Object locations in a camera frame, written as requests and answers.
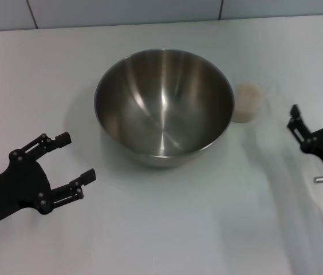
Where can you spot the clear plastic measuring cup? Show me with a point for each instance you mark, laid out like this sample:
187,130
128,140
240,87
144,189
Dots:
247,106

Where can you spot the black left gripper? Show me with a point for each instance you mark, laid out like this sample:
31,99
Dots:
15,186

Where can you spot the white rice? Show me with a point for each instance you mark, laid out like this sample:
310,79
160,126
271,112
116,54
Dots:
246,113

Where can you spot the stainless steel mixing bowl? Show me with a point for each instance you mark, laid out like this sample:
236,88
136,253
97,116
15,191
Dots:
161,111

